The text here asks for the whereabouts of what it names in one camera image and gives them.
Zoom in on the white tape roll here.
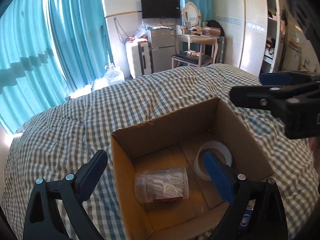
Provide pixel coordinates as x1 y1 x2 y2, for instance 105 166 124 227
194 140 233 181

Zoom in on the clear jar of floss picks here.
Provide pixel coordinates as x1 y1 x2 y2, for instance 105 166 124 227
134 167 189 204

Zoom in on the white wardrobe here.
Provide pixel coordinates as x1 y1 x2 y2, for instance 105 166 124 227
214 0 280 76

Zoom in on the wooden chair black seat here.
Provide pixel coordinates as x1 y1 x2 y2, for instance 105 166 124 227
171 43 215 69

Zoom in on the white dressing table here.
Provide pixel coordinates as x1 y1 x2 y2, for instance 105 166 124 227
176 34 219 63

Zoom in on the grey white checkered bedspread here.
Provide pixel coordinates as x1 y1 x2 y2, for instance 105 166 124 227
1 64 319 239

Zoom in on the black bag on table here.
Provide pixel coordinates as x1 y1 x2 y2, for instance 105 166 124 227
206 20 225 36

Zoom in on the brown cardboard box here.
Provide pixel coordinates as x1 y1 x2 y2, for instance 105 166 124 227
111 98 274 239

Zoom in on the oval vanity mirror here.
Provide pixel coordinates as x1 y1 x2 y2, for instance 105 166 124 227
182 2 201 27

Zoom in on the silver mini fridge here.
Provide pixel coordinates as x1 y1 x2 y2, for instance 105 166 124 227
147 28 176 72

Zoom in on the white suitcase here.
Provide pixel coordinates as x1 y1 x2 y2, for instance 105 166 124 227
125 38 153 79

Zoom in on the teal curtain left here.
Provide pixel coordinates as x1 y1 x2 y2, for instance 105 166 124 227
1 0 69 133

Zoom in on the white plastic bag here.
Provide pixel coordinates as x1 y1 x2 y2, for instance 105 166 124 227
104 63 125 86

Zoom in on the teal curtain middle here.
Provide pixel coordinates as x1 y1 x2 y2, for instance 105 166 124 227
48 0 113 92

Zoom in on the black wall television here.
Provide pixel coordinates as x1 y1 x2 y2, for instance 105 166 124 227
140 0 181 19

